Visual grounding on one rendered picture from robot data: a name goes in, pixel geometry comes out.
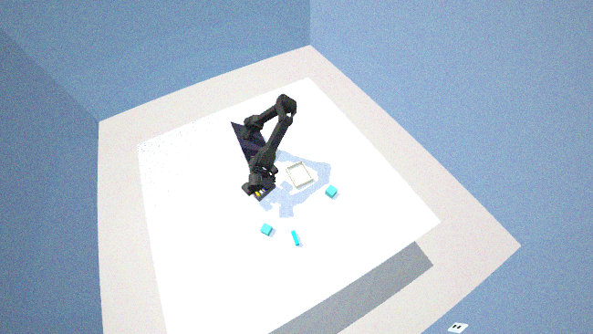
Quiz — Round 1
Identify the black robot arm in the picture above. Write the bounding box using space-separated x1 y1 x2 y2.
238 93 297 192

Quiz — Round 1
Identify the small cyan cube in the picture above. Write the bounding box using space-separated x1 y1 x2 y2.
325 184 338 199

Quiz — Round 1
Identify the small cyan block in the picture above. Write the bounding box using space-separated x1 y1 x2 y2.
259 222 273 236

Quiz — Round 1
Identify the cyan flat bar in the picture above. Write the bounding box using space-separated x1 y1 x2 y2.
291 230 299 246

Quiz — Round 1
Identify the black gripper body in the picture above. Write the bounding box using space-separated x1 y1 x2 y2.
241 164 278 196

